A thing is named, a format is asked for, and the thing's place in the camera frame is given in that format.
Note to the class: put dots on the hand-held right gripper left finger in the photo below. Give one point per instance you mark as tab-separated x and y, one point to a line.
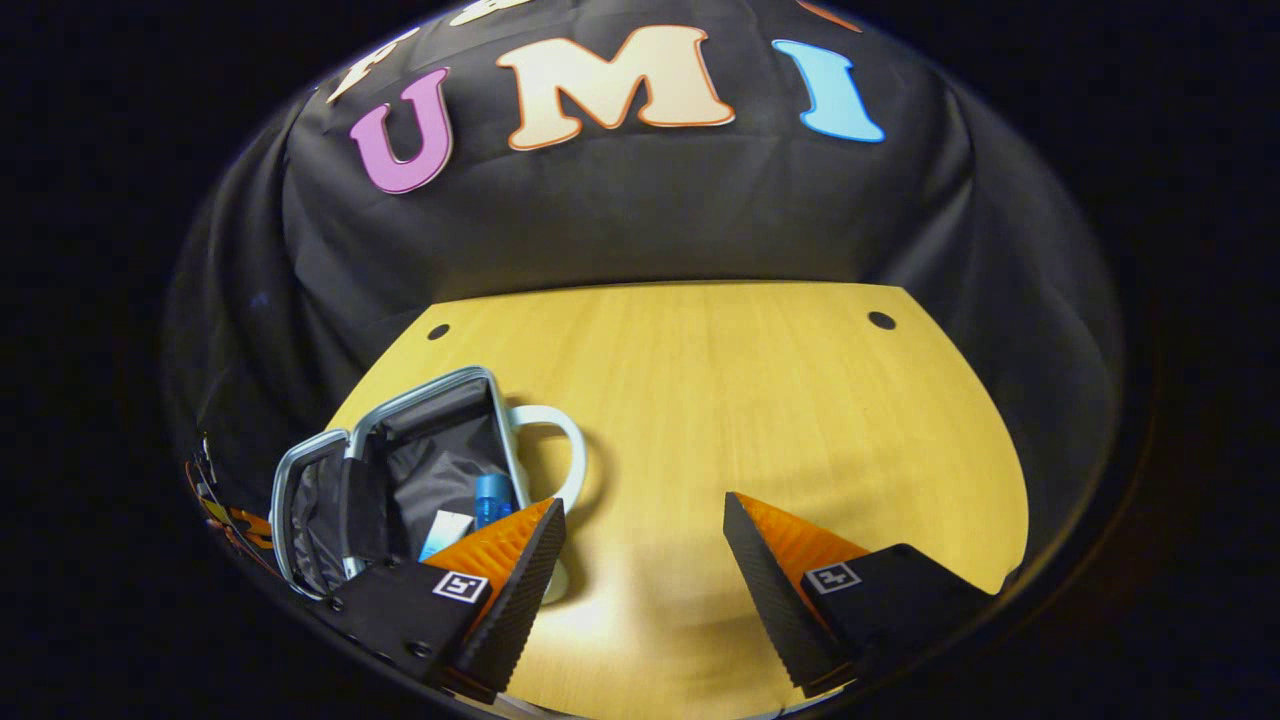
515	610

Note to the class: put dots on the light blue suitcase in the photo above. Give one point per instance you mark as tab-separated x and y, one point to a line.
440	450

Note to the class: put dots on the black backdrop cloth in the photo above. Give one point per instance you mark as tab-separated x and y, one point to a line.
640	210

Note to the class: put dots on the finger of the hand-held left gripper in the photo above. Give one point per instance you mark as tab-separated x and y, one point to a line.
240	525

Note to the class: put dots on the blue squeeze tube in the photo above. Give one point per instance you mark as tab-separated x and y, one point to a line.
447	533

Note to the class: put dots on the blue capped clear bottle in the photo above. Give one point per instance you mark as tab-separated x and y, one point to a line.
492	500

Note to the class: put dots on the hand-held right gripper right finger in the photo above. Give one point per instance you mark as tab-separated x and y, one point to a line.
775	600

